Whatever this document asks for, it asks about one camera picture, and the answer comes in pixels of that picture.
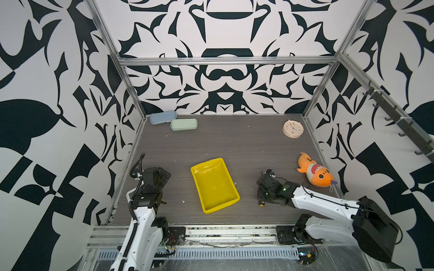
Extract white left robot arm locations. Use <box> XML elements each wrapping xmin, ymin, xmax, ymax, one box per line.
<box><xmin>110</xmin><ymin>153</ymin><xmax>171</xmax><ymax>271</ymax></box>

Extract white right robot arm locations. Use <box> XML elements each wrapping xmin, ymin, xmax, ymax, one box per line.
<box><xmin>257</xmin><ymin>169</ymin><xmax>402</xmax><ymax>263</ymax></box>

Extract yellow plastic bin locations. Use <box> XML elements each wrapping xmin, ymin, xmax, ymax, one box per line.
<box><xmin>191</xmin><ymin>158</ymin><xmax>240</xmax><ymax>215</ymax></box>

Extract orange plush fish toy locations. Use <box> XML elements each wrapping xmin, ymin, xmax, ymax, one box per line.
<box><xmin>297</xmin><ymin>152</ymin><xmax>337</xmax><ymax>187</ymax></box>

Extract green glasses case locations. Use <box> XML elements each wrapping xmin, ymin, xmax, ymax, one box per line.
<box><xmin>170</xmin><ymin>118</ymin><xmax>198</xmax><ymax>132</ymax></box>

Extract blue-grey glasses case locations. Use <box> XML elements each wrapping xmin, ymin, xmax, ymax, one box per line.
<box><xmin>149</xmin><ymin>110</ymin><xmax>177</xmax><ymax>125</ymax></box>

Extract round beige alarm clock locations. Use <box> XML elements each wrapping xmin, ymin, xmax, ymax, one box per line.
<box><xmin>283</xmin><ymin>120</ymin><xmax>304</xmax><ymax>139</ymax></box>

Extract white slotted cable duct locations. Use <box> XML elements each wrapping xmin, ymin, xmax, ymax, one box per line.
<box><xmin>96</xmin><ymin>246</ymin><xmax>301</xmax><ymax>261</ymax></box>

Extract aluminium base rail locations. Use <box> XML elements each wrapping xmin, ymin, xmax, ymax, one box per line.
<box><xmin>84</xmin><ymin>224</ymin><xmax>340</xmax><ymax>251</ymax></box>

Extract aluminium cage frame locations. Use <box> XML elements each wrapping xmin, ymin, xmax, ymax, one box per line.
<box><xmin>90</xmin><ymin>1</ymin><xmax>434</xmax><ymax>238</ymax></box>

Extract black wall hook rail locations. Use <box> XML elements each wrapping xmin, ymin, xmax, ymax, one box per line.
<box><xmin>363</xmin><ymin>80</ymin><xmax>434</xmax><ymax>164</ymax></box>

